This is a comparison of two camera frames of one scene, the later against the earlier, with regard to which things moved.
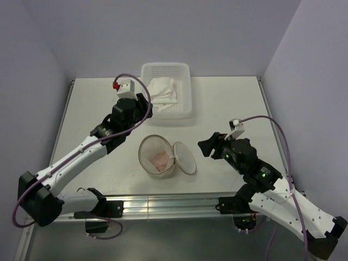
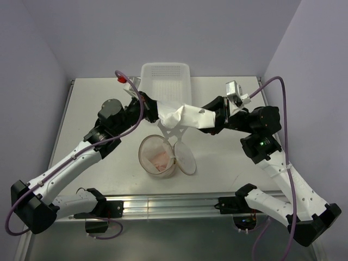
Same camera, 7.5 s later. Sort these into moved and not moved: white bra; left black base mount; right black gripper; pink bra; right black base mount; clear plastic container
Moved: white bra; right black gripper
Not moved: left black base mount; pink bra; right black base mount; clear plastic container
